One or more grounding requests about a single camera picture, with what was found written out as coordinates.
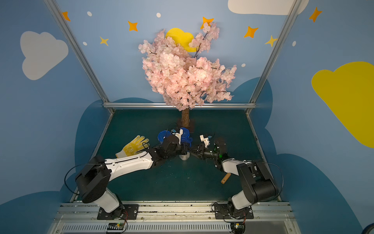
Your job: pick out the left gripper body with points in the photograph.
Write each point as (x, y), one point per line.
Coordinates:
(179, 147)

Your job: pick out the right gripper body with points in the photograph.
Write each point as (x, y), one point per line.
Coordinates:
(200, 150)

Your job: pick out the blue-lid toiletry cup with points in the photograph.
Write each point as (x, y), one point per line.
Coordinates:
(162, 135)
(185, 157)

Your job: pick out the blue cup lid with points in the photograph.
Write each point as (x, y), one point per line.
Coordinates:
(185, 136)

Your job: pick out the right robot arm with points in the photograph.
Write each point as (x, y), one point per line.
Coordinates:
(255, 178)

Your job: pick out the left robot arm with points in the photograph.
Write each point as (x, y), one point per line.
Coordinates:
(92, 181)

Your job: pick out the yellow work glove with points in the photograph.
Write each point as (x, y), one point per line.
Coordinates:
(138, 144)

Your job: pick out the pink cherry blossom tree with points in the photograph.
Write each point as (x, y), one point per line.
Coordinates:
(184, 80)

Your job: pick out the right circuit board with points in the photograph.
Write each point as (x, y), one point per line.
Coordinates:
(237, 228)

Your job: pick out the circuit board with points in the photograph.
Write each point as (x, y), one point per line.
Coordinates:
(116, 228)
(237, 228)

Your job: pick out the left circuit board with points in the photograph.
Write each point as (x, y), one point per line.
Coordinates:
(116, 228)

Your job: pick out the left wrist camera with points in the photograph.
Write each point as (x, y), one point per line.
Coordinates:
(179, 134)

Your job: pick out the green wooden-handled scraper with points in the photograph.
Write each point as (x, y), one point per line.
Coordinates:
(225, 178)

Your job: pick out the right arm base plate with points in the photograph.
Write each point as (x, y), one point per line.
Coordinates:
(228, 211)

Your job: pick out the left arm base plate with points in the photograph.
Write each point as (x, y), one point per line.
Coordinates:
(123, 212)

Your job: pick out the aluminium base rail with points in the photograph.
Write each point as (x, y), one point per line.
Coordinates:
(175, 217)

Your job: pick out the right aluminium frame post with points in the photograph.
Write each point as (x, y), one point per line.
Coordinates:
(284, 32)

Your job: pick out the aluminium frame post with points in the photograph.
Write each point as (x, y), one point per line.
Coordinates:
(284, 32)
(71, 39)

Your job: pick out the left aluminium frame post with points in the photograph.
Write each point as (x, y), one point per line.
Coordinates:
(71, 39)

